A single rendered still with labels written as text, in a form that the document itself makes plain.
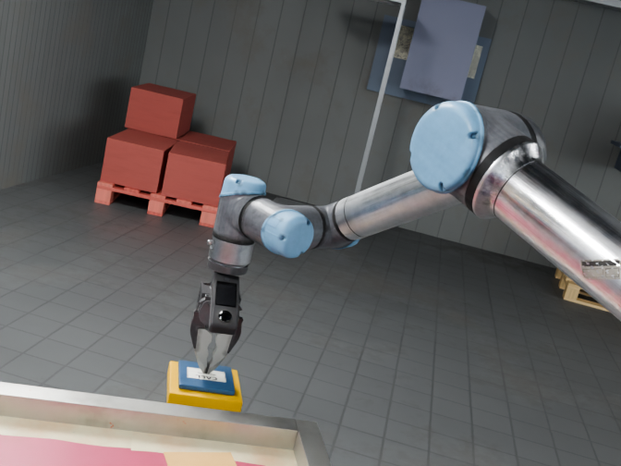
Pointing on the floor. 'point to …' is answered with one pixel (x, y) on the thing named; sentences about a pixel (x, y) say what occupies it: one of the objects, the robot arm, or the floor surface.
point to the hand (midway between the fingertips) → (207, 368)
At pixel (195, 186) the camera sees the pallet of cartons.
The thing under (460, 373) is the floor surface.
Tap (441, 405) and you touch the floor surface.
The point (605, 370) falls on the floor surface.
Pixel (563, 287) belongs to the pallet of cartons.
